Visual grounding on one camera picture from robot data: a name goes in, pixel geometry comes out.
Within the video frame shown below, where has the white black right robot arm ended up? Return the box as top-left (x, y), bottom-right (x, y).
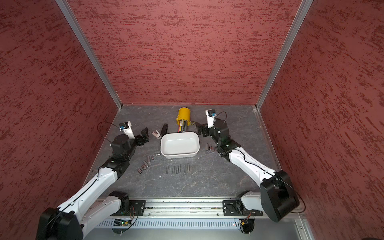
top-left (202, 117), bottom-right (300, 222)

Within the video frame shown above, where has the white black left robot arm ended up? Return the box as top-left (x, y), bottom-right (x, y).
top-left (36, 122), bottom-right (149, 240)

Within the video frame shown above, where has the white plastic storage box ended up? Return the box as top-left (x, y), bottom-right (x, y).
top-left (161, 132), bottom-right (200, 159)

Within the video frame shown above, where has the bundle of coloured pencils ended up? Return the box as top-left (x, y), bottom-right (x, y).
top-left (178, 120), bottom-right (188, 133)

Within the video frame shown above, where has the yellow pen holder bucket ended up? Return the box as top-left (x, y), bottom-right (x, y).
top-left (177, 107), bottom-right (195, 126)

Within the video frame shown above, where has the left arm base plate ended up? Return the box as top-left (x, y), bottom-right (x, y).
top-left (118, 200), bottom-right (147, 217)

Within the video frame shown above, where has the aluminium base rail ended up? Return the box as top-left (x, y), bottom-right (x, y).
top-left (86, 197), bottom-right (305, 219)

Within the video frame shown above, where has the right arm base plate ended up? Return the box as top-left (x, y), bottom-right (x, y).
top-left (222, 200), bottom-right (263, 217)

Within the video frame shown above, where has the aluminium corner post left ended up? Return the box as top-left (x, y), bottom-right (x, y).
top-left (56, 0), bottom-right (123, 110)

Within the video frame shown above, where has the aluminium corner post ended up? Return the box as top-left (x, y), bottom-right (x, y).
top-left (256, 0), bottom-right (313, 111)
top-left (56, 0), bottom-right (123, 110)

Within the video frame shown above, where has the aluminium corner post right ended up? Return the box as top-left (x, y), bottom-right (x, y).
top-left (256, 0), bottom-right (313, 111)

